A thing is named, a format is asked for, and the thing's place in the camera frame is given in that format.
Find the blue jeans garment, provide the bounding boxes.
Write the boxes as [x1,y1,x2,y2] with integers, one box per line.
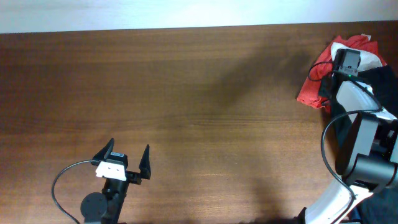
[350,189,397,224]

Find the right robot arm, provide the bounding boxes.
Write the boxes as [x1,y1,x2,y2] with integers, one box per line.
[299,81,397,223]

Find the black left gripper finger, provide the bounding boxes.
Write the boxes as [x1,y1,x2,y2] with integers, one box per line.
[139,145,151,180]
[93,138,114,161]

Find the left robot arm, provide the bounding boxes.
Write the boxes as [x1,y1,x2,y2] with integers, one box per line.
[80,139,151,224]

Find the white garment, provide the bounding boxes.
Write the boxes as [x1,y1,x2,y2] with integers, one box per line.
[330,42,383,72]

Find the black shorts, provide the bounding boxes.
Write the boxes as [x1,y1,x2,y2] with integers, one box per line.
[318,65,397,146]

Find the red garment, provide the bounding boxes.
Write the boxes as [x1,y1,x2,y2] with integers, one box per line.
[297,34,386,113]

